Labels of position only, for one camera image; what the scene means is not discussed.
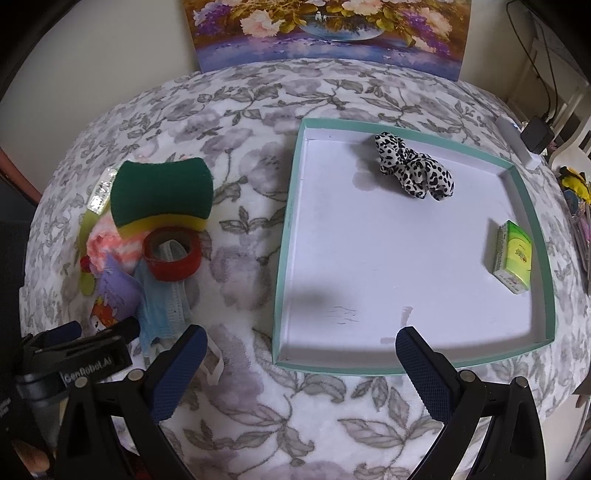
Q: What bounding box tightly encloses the pink striped fluffy towel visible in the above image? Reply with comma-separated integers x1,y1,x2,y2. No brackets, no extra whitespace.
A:
87,219,145,278

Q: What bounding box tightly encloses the green and yellow sponge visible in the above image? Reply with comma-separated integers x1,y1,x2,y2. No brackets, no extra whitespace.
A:
110,157,214,240

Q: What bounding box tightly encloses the silver foil packet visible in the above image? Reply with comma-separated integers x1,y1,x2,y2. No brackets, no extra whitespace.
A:
88,167,117,215

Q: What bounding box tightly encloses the purple cartoon pouch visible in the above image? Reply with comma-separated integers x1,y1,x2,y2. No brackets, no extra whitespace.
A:
90,256,144,333

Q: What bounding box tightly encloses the black charger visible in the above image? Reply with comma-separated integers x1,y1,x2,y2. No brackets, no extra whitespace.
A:
521,115,555,154

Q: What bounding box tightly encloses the black charger cable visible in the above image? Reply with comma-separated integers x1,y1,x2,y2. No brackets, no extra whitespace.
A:
505,0,557,121

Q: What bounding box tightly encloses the blue face mask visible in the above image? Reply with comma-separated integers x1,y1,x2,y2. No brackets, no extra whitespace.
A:
134,239,225,386

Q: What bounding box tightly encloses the white lattice chair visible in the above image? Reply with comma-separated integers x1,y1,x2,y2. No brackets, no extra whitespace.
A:
526,37,591,162

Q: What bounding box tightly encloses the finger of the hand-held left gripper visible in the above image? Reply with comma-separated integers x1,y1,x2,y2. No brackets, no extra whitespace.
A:
99,316,140,344
21,322,83,354

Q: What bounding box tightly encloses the floral painting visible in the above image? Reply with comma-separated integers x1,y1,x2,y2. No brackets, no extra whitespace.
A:
183,0,472,83

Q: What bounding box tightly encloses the teal cardboard tray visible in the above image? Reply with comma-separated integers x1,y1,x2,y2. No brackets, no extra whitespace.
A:
271,117,558,376

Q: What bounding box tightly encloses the red tape roll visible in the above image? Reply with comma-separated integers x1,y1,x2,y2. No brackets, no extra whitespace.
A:
142,226,201,282

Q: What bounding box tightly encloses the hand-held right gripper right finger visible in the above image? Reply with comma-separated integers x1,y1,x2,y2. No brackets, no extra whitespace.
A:
396,325,548,480

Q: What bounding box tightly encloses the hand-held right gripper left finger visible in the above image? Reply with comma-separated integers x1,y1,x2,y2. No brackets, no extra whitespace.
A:
55,324,208,480

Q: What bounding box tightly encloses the leopard print scrunchie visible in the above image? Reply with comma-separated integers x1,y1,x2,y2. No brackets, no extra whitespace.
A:
374,132,455,201

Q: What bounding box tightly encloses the green tissue pack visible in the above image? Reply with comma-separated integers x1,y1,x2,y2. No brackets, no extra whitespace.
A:
490,220,533,294

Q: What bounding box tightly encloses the white power strip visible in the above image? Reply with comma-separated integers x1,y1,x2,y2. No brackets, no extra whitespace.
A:
496,115,541,169

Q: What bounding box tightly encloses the lime green cloth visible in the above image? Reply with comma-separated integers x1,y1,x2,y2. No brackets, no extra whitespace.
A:
76,210,109,298

